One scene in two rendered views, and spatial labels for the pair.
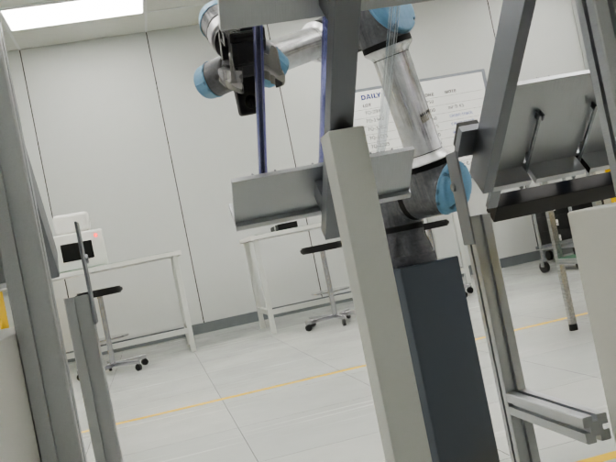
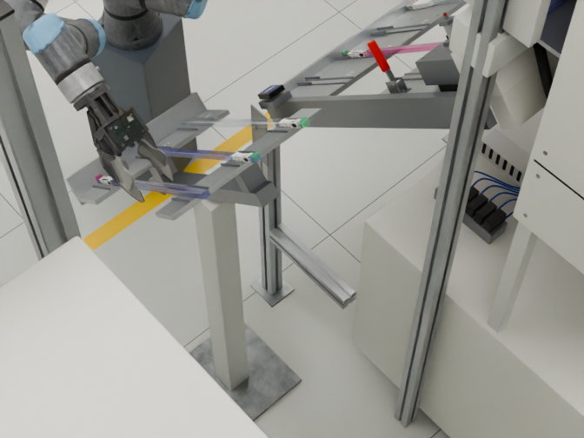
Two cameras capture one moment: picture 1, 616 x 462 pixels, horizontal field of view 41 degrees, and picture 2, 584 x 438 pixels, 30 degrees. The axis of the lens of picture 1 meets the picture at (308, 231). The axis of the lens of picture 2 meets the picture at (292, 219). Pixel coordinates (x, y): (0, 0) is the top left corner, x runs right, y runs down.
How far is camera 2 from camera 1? 1.92 m
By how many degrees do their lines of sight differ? 62
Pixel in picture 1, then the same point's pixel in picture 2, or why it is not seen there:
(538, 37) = not seen: outside the picture
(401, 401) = (233, 313)
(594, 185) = not seen: hidden behind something
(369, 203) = (231, 234)
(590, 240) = (380, 248)
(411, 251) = (146, 35)
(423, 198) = (171, 11)
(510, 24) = (354, 116)
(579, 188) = not seen: hidden behind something
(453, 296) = (176, 53)
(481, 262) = (268, 172)
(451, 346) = (173, 92)
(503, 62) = (336, 118)
